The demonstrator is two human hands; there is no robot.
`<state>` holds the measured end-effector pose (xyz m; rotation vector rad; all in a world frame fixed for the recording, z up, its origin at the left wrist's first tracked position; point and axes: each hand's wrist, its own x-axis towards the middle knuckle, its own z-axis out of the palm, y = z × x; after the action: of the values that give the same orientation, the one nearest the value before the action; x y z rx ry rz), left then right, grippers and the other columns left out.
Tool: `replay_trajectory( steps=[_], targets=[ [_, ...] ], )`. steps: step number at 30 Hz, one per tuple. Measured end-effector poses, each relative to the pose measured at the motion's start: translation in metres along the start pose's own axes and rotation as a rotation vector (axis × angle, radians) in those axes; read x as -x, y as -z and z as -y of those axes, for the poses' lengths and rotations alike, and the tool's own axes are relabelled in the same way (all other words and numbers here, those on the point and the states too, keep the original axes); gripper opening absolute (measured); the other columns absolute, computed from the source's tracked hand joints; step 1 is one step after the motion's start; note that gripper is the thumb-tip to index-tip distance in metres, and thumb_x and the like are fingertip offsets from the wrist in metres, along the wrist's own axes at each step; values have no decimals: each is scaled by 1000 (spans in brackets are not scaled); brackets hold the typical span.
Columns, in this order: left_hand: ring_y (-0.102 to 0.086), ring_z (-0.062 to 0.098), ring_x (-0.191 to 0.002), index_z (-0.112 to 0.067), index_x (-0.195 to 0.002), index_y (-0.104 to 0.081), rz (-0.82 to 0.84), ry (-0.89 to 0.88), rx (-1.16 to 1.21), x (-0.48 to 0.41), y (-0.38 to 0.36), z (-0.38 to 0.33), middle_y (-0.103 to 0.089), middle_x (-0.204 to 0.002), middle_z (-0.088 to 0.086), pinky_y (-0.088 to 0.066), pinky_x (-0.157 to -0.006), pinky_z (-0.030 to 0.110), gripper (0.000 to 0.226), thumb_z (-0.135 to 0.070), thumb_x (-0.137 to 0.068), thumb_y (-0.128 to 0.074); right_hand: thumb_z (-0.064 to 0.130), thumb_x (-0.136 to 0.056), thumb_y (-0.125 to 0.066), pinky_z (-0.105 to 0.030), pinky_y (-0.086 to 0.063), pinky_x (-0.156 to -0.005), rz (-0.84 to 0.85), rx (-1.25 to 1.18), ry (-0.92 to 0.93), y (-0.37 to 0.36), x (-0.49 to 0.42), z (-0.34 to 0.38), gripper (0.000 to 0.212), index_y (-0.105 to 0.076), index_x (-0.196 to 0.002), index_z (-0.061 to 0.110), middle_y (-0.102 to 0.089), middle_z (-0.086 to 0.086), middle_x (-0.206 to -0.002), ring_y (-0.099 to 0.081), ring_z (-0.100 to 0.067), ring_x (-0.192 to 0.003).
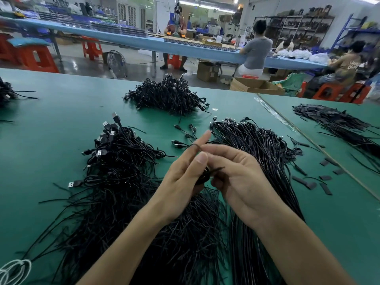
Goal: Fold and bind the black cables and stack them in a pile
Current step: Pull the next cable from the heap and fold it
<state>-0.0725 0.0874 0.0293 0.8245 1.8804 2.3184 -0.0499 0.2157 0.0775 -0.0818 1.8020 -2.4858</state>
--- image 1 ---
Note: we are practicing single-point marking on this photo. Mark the person's left hand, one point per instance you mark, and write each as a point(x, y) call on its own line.
point(181, 181)

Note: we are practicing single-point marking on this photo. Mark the person's right hand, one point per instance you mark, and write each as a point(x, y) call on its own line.
point(243, 181)

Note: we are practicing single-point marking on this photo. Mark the person's right forearm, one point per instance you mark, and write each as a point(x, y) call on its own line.
point(309, 255)

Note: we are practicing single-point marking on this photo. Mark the person's left forearm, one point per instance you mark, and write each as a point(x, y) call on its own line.
point(122, 255)

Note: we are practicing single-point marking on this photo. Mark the scattered dark tie pieces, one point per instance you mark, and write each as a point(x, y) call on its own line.
point(326, 188)

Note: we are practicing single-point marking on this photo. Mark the open cardboard box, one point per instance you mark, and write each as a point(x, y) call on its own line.
point(257, 86)

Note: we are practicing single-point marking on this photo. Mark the green bag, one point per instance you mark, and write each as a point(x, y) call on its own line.
point(292, 83)

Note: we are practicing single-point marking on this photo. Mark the small cardboard box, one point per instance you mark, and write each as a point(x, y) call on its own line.
point(208, 71)

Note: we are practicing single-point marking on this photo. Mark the red plastic stool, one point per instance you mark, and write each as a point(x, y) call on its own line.
point(92, 48)
point(6, 47)
point(328, 92)
point(174, 61)

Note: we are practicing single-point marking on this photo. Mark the grey floor fan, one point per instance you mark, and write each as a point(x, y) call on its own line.
point(116, 63)

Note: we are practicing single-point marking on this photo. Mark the pile of white bags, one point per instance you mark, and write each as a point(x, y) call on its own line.
point(303, 55)

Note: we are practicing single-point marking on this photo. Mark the long blue workbench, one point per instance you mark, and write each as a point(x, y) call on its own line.
point(155, 43)

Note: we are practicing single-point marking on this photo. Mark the metal storage shelf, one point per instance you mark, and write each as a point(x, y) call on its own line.
point(303, 26)

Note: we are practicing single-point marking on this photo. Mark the white pillar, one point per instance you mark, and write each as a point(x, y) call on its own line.
point(165, 13)

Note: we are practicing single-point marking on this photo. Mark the blue metal rack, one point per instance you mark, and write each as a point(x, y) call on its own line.
point(356, 31)

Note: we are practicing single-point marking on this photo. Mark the red stool with blue seat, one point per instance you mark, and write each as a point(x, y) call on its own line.
point(34, 55)

